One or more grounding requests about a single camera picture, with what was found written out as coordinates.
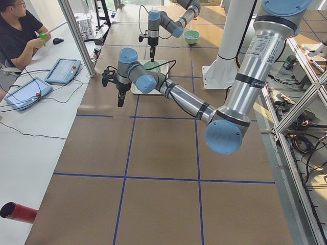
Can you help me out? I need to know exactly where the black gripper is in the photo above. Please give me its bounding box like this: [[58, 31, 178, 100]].
[[116, 82, 131, 107], [148, 37, 158, 62]]

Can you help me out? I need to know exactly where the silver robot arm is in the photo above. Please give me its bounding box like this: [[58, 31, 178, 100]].
[[113, 1, 311, 155], [146, 0, 201, 62]]

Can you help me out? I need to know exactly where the pale green bear tray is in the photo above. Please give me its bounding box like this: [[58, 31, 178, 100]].
[[131, 60, 169, 95]]

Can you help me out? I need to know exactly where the green bowl with ice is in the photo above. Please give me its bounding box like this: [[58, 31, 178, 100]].
[[184, 30, 200, 45]]

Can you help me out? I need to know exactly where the far blue teach pendant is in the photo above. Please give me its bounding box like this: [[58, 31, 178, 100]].
[[44, 58, 81, 85]]

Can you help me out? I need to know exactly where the blue teach pendant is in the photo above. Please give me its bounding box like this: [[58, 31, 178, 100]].
[[44, 58, 81, 85], [4, 77, 53, 111]]

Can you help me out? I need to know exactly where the black keyboard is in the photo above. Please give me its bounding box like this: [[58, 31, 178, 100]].
[[77, 18, 93, 41]]

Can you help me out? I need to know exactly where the black computer mouse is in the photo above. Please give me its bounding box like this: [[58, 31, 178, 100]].
[[53, 38, 64, 45]]

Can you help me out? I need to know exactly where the near blue teach pendant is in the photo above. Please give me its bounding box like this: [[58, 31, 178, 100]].
[[4, 77, 53, 111]]

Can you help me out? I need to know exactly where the seated person in black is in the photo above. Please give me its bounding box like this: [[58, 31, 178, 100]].
[[1, 1, 51, 70]]

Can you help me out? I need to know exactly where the red cylinder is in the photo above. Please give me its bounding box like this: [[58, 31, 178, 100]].
[[1, 202, 38, 224]]

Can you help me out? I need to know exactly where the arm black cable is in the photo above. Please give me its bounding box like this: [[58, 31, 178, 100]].
[[138, 5, 174, 40], [104, 60, 179, 103]]

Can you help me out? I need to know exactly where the white camera mast with base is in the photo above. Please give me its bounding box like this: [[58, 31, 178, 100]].
[[202, 0, 257, 90]]

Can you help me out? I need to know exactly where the aluminium frame post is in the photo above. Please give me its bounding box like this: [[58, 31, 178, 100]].
[[57, 0, 96, 78]]

